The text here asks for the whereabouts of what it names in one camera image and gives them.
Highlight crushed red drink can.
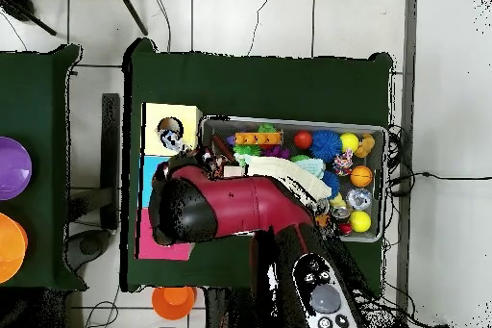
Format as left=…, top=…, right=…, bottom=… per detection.
left=329, top=205, right=354, bottom=237

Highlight black cable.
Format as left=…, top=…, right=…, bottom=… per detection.
left=387, top=170, right=492, bottom=187

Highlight cream knitted cloth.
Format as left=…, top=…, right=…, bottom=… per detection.
left=239, top=154, right=332, bottom=206

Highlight dark green table cloth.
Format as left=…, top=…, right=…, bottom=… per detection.
left=0, top=43, right=87, bottom=290
left=120, top=37, right=395, bottom=298

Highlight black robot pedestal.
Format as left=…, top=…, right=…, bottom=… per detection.
left=203, top=287, right=253, bottom=328

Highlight blue spiky rubber ball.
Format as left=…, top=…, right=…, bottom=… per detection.
left=307, top=129, right=343, bottom=164

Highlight orange plastic bowl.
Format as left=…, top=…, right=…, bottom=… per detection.
left=0, top=212, right=29, bottom=285

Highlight purple spiky rubber toy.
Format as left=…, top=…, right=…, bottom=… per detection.
left=261, top=145, right=291, bottom=161

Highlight yellow smooth ball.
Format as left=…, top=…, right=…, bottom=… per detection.
left=338, top=132, right=360, bottom=155

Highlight black metal frame legs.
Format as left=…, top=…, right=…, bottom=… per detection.
left=0, top=0, right=149, bottom=37

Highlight orange plastic cup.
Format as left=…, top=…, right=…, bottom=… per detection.
left=151, top=286, right=198, bottom=321

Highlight purple plastic plate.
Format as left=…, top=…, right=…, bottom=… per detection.
left=0, top=136, right=33, bottom=201

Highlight orange toy basketball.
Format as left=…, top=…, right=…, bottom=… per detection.
left=350, top=164, right=375, bottom=189

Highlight silver mesh bin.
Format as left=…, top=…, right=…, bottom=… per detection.
left=193, top=114, right=390, bottom=243

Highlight orange toy building block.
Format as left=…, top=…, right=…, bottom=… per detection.
left=234, top=131, right=284, bottom=148

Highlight mint knitted cloth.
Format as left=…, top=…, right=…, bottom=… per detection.
left=297, top=158, right=327, bottom=180

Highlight wooden box with three holes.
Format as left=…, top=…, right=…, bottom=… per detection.
left=135, top=102, right=204, bottom=262

